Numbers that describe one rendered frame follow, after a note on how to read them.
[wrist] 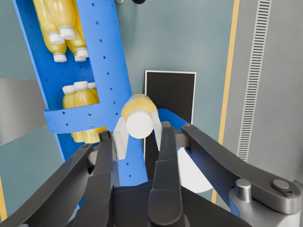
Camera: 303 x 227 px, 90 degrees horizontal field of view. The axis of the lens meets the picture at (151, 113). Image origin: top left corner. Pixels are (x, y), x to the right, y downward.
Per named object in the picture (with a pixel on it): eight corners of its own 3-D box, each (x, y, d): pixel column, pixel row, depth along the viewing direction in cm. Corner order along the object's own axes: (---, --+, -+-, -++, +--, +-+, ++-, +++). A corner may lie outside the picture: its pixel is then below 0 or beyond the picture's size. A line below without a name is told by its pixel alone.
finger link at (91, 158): (115, 162, 14) (82, 169, 14) (120, 141, 19) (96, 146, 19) (111, 148, 14) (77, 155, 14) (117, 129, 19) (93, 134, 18)
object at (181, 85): (141, 196, 187) (142, 206, 172) (143, 71, 160) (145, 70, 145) (182, 193, 195) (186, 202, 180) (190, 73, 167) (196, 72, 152)
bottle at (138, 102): (121, 108, 40) (105, 127, 22) (137, 87, 39) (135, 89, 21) (141, 124, 41) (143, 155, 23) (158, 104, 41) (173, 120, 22)
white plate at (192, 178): (213, 127, 68) (211, 126, 69) (160, 160, 67) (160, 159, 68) (236, 172, 74) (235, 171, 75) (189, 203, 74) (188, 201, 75)
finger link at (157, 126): (154, 125, 15) (161, 124, 15) (150, 111, 22) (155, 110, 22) (158, 152, 16) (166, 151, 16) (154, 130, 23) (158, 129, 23)
